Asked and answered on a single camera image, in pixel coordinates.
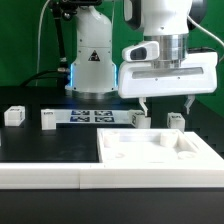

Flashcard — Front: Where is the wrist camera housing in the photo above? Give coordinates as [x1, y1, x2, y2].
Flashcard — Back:
[122, 41, 160, 62]

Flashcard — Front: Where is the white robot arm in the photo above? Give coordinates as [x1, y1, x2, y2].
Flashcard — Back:
[68, 0, 218, 107]

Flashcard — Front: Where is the white square tabletop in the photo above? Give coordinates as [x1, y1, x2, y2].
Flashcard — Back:
[97, 128, 203, 164]

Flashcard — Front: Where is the white thin cable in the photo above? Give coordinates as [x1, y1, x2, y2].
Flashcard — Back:
[35, 0, 53, 88]

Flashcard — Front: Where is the apriltag base sheet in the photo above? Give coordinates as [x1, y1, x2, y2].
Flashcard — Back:
[55, 109, 129, 124]

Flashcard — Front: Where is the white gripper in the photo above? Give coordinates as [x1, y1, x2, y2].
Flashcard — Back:
[118, 52, 218, 117]

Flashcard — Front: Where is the black camera stand pole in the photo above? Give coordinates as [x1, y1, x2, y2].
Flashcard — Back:
[47, 0, 102, 69]

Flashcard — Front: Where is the black cable bundle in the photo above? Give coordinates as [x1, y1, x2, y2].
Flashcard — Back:
[19, 69, 68, 88]

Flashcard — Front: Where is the white L-shaped obstacle fence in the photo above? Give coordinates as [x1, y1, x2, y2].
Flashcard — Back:
[0, 131, 224, 189]

